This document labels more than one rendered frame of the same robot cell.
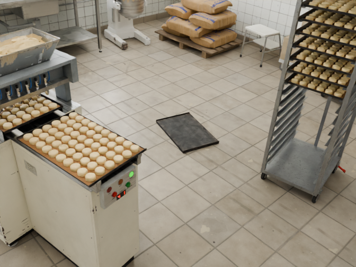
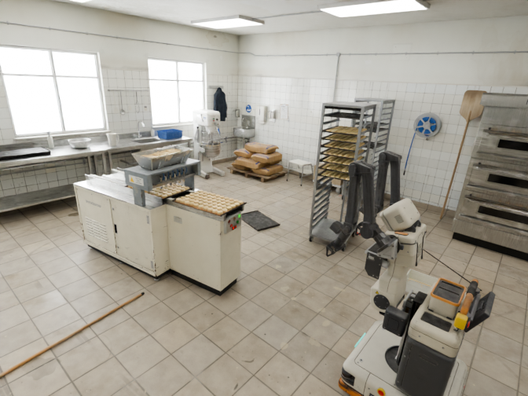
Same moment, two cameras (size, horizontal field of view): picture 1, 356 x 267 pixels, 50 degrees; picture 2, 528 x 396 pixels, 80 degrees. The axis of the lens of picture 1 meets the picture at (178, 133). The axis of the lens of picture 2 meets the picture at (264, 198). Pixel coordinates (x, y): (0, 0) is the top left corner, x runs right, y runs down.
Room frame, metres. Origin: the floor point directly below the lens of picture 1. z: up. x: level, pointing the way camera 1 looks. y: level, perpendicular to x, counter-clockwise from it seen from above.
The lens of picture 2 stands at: (-1.22, 0.30, 2.03)
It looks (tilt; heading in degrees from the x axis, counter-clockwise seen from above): 20 degrees down; 354
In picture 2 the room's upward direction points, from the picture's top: 3 degrees clockwise
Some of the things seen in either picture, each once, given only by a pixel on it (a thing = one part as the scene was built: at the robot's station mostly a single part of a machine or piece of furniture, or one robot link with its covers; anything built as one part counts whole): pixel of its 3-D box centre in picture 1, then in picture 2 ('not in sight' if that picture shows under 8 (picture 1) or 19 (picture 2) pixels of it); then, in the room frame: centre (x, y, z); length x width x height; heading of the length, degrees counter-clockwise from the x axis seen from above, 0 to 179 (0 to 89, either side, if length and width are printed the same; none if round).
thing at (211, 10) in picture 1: (205, 3); (261, 148); (5.76, -0.30, 0.62); 0.72 x 0.42 x 0.17; 51
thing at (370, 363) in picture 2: not in sight; (403, 375); (0.31, -0.89, 0.16); 0.67 x 0.64 x 0.25; 44
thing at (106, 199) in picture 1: (118, 186); (232, 221); (1.50, 0.30, 0.77); 0.24 x 0.04 x 0.14; 144
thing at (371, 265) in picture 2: not in sight; (383, 254); (0.51, -0.69, 0.99); 0.28 x 0.16 x 0.22; 134
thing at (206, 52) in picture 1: (198, 39); (257, 171); (5.78, -0.25, 0.06); 1.20 x 0.80 x 0.11; 47
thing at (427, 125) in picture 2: not in sight; (422, 146); (3.86, -2.89, 1.10); 0.41 x 0.17 x 1.10; 44
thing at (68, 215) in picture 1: (79, 199); (203, 241); (1.71, 0.59, 0.45); 0.70 x 0.34 x 0.90; 54
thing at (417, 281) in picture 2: not in sight; (420, 284); (1.43, -1.68, 0.08); 0.30 x 0.22 x 0.16; 47
